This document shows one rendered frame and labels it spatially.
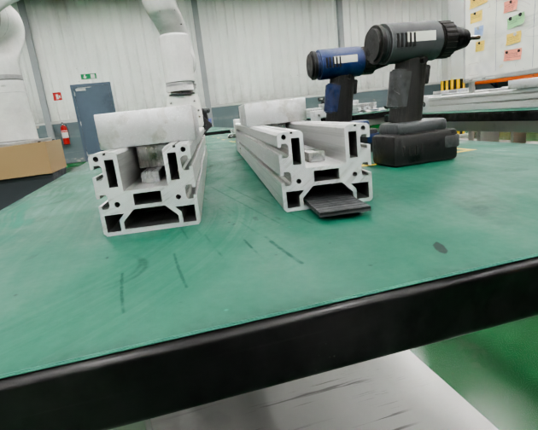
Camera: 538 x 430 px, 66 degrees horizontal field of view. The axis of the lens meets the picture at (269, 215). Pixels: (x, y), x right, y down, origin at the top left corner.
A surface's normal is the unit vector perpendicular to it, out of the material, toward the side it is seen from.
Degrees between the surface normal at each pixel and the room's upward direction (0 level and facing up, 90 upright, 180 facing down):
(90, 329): 0
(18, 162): 90
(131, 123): 90
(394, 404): 0
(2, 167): 90
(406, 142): 90
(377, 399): 0
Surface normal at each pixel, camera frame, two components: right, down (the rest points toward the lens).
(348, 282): -0.11, -0.97
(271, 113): 0.13, 0.22
